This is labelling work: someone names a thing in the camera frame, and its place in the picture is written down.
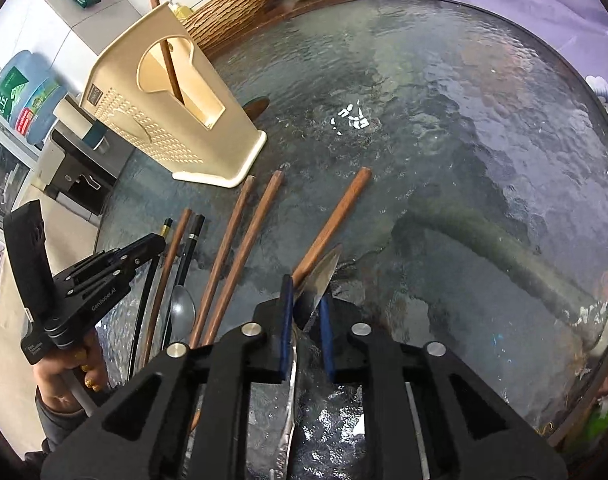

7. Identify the silver metal spoon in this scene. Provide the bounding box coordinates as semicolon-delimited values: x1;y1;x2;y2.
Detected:
269;244;343;479

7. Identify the brown wooden chopstick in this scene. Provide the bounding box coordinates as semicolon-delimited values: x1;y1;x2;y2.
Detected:
140;208;193;367
292;167;372;287
189;176;256;349
197;170;283;344
143;0;186;106

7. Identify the cream plastic utensil holder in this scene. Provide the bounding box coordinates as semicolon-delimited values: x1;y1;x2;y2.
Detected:
80;4;267;188

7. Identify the black chopstick gold band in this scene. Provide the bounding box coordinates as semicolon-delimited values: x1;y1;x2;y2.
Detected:
162;214;205;348

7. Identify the person's left hand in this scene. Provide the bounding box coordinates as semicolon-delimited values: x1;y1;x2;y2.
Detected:
32;328;107;415

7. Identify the water dispenser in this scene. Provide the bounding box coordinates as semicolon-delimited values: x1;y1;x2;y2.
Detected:
34;122;134;224

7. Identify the paper cup stack holder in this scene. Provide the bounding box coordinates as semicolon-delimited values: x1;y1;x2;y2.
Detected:
53;94;110;154

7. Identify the blue water jug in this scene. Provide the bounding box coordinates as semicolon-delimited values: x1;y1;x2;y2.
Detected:
0;50;67;148

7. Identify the round glass table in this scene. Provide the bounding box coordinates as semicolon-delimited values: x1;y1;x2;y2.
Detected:
94;0;608;480

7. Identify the woven basket sink bowl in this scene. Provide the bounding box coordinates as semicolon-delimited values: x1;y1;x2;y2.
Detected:
181;0;272;58

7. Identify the window frame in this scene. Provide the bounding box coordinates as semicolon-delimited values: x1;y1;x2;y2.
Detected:
0;117;38;231

